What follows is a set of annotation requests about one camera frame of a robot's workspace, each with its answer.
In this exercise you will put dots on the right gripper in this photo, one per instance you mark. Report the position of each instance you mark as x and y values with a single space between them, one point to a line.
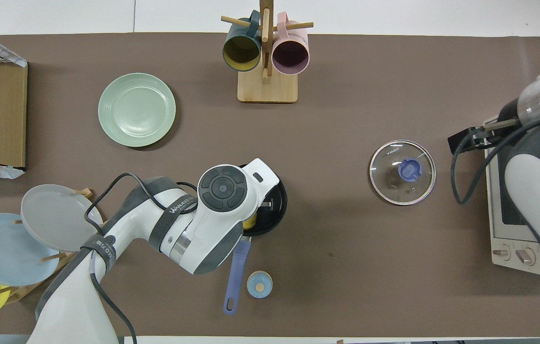
508 113

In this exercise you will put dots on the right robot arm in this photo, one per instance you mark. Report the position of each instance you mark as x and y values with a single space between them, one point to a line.
537 191

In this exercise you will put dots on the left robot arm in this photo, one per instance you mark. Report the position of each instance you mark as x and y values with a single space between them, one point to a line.
217 215

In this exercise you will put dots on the yellow potato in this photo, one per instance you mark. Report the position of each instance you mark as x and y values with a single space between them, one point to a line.
250 222

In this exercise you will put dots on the light green plate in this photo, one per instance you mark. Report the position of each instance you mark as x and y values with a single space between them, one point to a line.
136 110

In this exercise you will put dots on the grey plate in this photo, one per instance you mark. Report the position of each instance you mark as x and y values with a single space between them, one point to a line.
55 217

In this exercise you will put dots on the wooden plate rack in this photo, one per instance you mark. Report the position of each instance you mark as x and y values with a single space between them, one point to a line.
52 258

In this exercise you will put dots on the light blue plate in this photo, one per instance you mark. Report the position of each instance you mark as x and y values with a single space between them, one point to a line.
2 251

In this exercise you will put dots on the white toaster oven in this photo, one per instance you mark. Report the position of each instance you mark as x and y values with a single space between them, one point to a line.
506 234

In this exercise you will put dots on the glass lid with blue knob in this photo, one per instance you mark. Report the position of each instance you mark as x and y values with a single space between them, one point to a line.
403 173

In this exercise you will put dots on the pink mug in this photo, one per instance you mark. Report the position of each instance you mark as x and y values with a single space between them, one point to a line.
290 55

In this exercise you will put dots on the wooden mug rack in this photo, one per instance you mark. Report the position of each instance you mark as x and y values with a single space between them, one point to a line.
267 88

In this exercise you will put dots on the dark green mug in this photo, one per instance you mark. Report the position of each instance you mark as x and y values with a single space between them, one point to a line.
241 50

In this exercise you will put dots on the small blue round lid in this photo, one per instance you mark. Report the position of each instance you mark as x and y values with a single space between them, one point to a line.
259 284

